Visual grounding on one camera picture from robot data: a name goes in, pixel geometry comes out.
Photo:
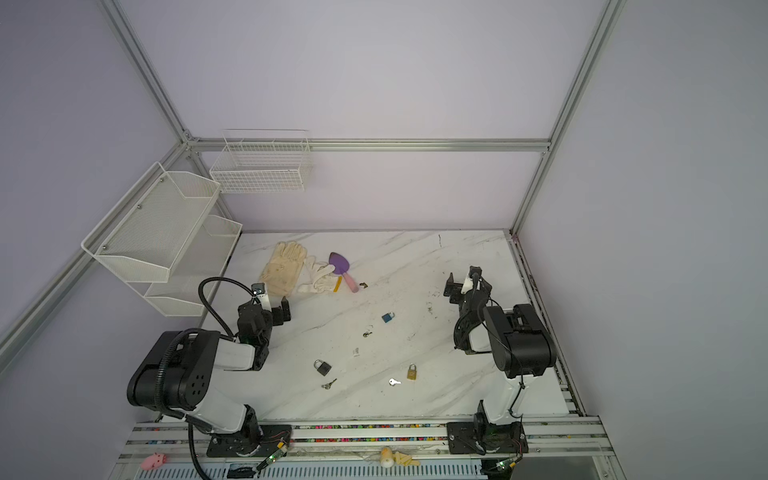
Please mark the pink toy figure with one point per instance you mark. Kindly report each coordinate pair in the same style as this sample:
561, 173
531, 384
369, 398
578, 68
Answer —
153, 462

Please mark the white wire basket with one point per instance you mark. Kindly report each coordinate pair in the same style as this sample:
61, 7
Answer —
263, 161

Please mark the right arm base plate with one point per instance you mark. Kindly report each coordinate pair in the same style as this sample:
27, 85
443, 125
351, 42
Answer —
467, 438

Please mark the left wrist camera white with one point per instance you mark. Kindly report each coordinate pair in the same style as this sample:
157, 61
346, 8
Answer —
261, 295

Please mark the black padlock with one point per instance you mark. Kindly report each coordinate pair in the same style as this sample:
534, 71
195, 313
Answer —
322, 367

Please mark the aluminium rail frame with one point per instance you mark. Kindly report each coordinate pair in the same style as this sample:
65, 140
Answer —
568, 447

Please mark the purple pink trowel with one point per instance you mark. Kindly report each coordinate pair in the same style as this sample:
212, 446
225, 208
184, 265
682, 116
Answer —
341, 268

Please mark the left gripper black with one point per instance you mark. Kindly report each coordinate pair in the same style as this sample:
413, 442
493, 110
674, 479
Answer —
278, 312

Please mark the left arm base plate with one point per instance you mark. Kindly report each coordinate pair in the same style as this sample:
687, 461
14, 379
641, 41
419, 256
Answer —
234, 445

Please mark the beige toy on rail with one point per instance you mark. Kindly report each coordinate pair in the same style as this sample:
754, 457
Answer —
389, 458

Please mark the lower white mesh shelf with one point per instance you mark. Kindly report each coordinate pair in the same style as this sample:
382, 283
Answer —
207, 256

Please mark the beige leather glove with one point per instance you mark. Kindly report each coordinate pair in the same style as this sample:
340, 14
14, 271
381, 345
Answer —
282, 271

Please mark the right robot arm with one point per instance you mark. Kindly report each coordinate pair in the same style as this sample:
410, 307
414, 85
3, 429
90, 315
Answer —
521, 347

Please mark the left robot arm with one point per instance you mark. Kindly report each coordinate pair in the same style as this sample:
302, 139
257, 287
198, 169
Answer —
175, 378

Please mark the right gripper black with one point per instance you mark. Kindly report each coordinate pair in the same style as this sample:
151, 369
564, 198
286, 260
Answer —
455, 287

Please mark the white knit glove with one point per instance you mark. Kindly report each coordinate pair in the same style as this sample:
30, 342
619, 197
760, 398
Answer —
322, 278

